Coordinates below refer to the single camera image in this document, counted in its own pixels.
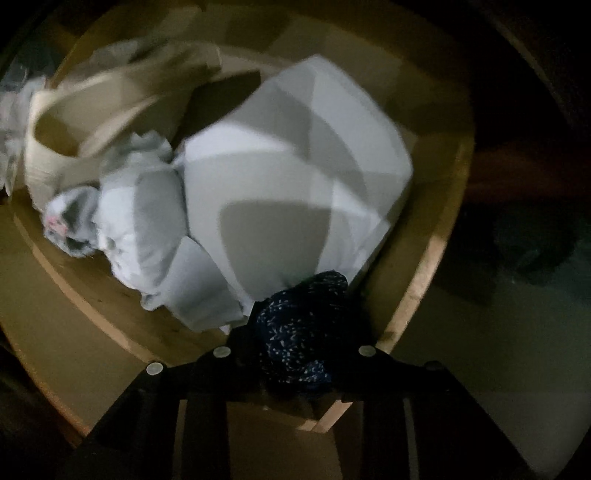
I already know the dark blue speckled underwear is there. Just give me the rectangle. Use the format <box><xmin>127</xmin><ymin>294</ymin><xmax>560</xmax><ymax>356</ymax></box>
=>
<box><xmin>253</xmin><ymin>271</ymin><xmax>370</xmax><ymax>398</ymax></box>

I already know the grey white pink cloth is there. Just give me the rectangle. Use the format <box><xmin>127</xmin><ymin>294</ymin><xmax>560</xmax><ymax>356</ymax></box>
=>
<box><xmin>44</xmin><ymin>185</ymin><xmax>105</xmax><ymax>258</ymax></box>

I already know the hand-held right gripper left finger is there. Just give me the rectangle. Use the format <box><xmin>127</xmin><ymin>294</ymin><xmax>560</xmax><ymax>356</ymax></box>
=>
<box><xmin>60</xmin><ymin>323</ymin><xmax>266</xmax><ymax>480</ymax></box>

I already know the light grey crumpled underwear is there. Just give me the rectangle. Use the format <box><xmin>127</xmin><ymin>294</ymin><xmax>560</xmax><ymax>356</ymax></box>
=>
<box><xmin>95</xmin><ymin>131</ymin><xmax>245</xmax><ymax>334</ymax></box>

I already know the beige garment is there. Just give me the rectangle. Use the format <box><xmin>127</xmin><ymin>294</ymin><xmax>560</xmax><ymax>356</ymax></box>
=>
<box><xmin>23</xmin><ymin>41</ymin><xmax>222</xmax><ymax>208</ymax></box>

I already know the white underwear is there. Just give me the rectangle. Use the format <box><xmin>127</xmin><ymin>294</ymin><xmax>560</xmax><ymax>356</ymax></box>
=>
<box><xmin>173</xmin><ymin>54</ymin><xmax>415</xmax><ymax>296</ymax></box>

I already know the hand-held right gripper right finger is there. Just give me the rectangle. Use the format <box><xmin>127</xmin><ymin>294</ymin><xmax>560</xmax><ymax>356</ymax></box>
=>
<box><xmin>330</xmin><ymin>344</ymin><xmax>541</xmax><ymax>480</ymax></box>

